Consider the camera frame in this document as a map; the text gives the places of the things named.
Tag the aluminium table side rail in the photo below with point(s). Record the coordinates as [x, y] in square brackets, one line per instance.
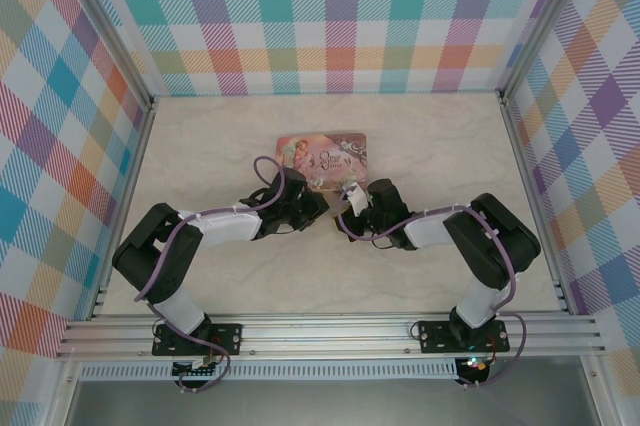
[530, 186]
[131, 181]

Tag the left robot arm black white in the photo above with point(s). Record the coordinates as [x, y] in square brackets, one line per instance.
[170, 266]

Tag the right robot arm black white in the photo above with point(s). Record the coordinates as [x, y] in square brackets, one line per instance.
[495, 241]

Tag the aluminium mounting rail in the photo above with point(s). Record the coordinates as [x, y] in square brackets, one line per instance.
[325, 336]

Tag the black controller board with lights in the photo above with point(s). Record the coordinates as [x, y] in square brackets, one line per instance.
[475, 365]

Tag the pink illustrated tin box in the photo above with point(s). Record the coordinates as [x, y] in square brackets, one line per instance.
[325, 151]

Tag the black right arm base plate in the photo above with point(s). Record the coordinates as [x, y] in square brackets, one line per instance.
[435, 336]

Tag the aluminium frame post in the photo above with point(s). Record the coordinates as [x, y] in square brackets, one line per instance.
[100, 16]
[545, 16]

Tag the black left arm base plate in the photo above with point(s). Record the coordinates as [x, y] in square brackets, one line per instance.
[227, 336]

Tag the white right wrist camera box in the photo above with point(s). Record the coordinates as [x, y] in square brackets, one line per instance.
[356, 198]

